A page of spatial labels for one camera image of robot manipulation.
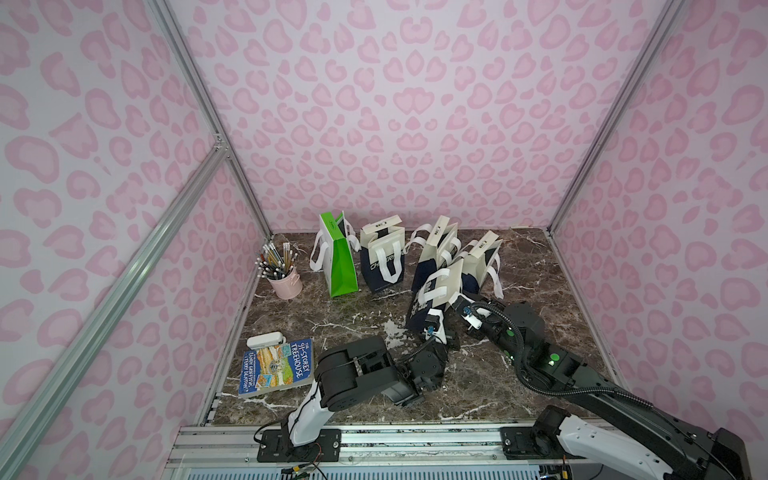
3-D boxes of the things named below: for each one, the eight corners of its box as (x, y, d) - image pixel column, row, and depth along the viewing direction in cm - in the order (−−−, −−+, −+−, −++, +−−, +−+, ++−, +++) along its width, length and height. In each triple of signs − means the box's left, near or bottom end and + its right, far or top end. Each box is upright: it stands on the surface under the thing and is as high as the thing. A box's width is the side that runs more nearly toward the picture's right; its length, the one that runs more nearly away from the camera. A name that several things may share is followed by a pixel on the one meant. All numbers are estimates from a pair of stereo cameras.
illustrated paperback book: (241, 399, 83) (236, 395, 80) (247, 355, 90) (242, 351, 88) (314, 384, 85) (311, 380, 82) (313, 343, 93) (310, 338, 90)
